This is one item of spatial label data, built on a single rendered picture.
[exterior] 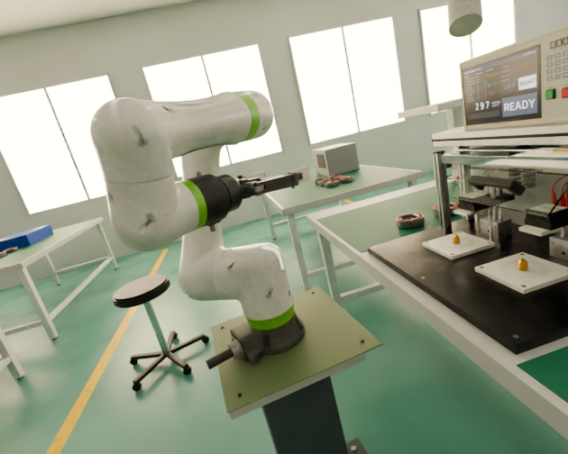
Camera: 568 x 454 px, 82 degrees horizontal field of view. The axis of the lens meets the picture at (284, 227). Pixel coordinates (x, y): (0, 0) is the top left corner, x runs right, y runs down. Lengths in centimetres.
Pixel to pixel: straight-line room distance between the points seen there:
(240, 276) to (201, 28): 508
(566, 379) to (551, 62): 68
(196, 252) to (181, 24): 500
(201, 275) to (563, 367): 73
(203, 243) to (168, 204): 33
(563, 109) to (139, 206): 93
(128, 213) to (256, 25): 527
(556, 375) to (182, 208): 69
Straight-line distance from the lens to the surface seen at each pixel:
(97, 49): 577
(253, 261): 74
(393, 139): 612
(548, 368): 77
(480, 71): 118
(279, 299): 78
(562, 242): 109
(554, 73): 103
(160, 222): 53
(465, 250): 113
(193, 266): 84
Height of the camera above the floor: 124
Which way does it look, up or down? 15 degrees down
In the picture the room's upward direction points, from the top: 14 degrees counter-clockwise
